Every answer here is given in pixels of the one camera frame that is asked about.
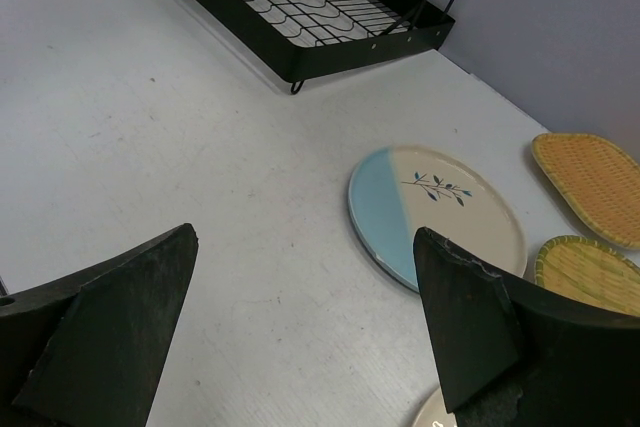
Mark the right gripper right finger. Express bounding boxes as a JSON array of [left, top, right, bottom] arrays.
[[413, 227, 639, 426]]

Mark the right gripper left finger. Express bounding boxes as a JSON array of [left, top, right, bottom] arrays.
[[1, 223, 198, 426]]

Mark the round yellow green woven plate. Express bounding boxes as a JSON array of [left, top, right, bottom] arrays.
[[534, 235, 639, 317]]

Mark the cream pink plate with sprig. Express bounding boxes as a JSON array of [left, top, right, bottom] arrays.
[[410, 387, 457, 427]]

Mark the square orange woven plate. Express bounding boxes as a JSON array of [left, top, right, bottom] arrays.
[[531, 133, 639, 250]]

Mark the cream blue plate with sprig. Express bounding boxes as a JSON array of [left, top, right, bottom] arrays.
[[347, 145, 528, 291]]

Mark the black wire dish rack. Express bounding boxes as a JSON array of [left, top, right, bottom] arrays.
[[195, 0, 455, 94]]

